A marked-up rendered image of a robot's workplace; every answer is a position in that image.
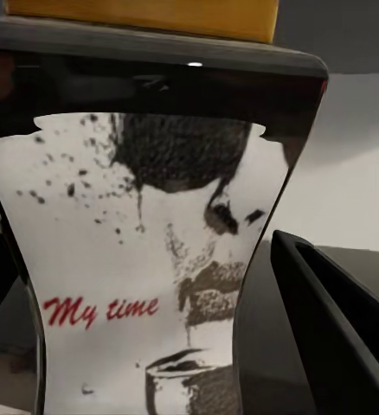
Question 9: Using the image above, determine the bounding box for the bottle of coffee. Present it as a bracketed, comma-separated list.
[0, 0, 331, 415]

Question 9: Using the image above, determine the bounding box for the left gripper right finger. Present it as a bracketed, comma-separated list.
[270, 230, 379, 415]

